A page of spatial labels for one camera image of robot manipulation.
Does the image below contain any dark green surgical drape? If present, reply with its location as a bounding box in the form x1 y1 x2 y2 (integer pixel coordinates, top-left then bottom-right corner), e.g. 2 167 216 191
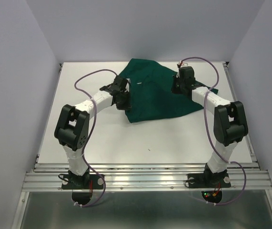
115 58 220 124

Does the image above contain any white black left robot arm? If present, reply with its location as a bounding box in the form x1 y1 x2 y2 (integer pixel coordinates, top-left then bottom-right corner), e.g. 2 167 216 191
54 76 131 188

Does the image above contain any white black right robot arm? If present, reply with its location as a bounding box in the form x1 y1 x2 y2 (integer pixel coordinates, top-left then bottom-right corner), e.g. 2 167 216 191
171 66 248 188

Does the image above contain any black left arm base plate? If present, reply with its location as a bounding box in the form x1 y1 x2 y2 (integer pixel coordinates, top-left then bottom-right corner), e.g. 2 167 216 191
58 174 103 190

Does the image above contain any right side aluminium rail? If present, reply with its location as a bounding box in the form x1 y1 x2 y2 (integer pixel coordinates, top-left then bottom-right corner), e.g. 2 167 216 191
223 62 261 169

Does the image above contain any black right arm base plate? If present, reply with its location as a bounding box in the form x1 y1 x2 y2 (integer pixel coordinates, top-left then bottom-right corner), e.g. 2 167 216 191
184 173 231 189

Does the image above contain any aluminium extrusion rail frame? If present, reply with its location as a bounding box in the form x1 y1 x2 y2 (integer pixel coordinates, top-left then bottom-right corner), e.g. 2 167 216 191
11 154 272 229

